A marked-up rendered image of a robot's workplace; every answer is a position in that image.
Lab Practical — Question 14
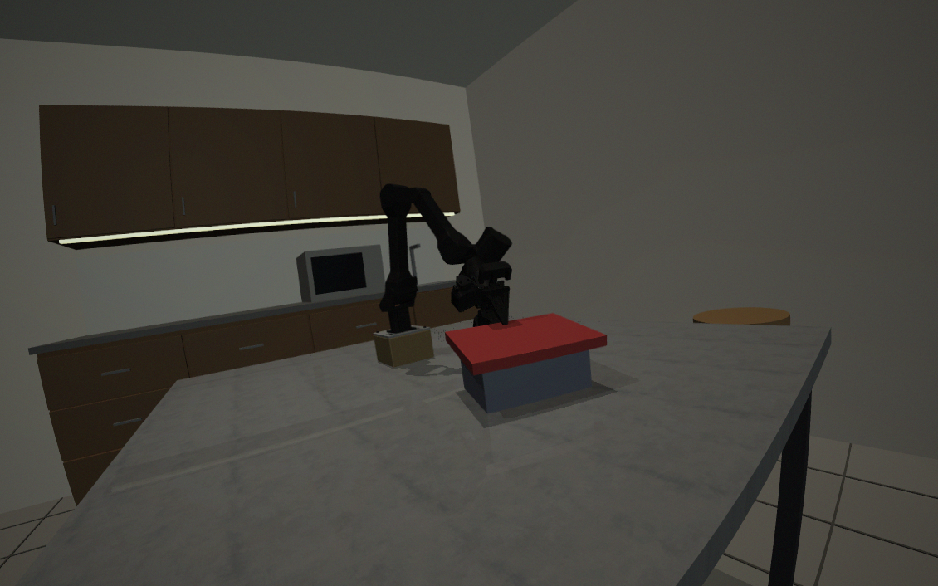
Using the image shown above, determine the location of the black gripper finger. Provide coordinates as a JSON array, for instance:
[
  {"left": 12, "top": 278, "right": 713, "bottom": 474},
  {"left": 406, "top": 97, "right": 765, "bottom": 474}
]
[
  {"left": 481, "top": 286, "right": 510, "bottom": 325},
  {"left": 477, "top": 312, "right": 500, "bottom": 325}
]

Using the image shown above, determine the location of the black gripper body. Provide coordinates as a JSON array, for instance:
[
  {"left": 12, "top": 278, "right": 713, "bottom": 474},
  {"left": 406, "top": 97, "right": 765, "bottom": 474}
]
[{"left": 469, "top": 261, "right": 512, "bottom": 327}]

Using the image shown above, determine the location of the red lid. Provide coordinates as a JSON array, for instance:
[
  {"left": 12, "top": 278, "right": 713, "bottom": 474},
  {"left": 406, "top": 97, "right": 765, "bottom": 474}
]
[{"left": 445, "top": 314, "right": 607, "bottom": 376}]

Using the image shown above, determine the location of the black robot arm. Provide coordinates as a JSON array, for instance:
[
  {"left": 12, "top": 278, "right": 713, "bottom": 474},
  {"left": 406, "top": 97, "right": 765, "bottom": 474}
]
[{"left": 379, "top": 184, "right": 512, "bottom": 334}]

